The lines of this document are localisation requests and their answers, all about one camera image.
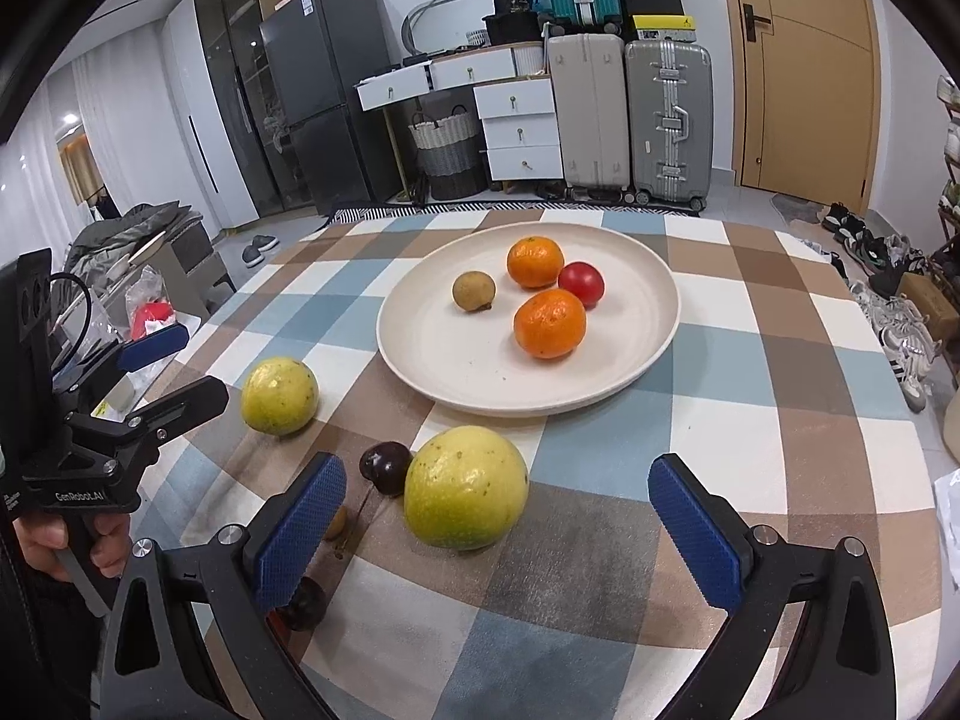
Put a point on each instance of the wooden door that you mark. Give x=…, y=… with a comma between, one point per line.
x=806, y=98

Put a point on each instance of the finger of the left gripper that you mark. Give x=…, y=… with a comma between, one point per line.
x=103, y=370
x=166, y=418

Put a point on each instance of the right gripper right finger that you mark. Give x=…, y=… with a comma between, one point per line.
x=840, y=661

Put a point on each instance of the beige suitcase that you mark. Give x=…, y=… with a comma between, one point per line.
x=588, y=77

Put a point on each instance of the dark cherry with stem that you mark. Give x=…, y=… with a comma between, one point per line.
x=385, y=467

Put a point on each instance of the dark round cherry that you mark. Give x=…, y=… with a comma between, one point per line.
x=306, y=607

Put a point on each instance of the small orange tangerine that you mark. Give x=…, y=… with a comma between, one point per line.
x=535, y=262

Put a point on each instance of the black wardrobe cabinet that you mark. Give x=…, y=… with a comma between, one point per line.
x=249, y=105

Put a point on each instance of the yellow black box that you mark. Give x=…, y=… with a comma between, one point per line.
x=678, y=28

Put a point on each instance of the silver grey suitcase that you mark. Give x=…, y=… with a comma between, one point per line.
x=669, y=87

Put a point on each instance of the wooden shoe rack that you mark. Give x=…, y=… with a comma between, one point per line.
x=947, y=93

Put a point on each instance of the yellow green passion fruit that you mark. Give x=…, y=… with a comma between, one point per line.
x=279, y=397

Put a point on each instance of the woven laundry basket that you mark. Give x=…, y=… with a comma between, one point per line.
x=449, y=153

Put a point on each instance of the white drawer cabinet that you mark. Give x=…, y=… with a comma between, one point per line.
x=513, y=96

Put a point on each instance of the grey slippers pair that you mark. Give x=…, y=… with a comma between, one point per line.
x=253, y=253

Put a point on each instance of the cream round plate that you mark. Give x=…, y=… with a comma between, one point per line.
x=459, y=330

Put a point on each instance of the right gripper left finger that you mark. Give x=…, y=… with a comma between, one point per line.
x=155, y=664

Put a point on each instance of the black refrigerator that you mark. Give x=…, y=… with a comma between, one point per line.
x=318, y=51

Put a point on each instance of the red cherry tomato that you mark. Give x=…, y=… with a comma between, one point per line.
x=584, y=281

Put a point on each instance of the left hand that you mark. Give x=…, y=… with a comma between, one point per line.
x=42, y=536

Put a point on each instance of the brown longan fruit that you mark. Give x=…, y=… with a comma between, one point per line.
x=337, y=524
x=473, y=291

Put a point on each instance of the cardboard box on floor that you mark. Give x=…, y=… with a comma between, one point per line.
x=940, y=317

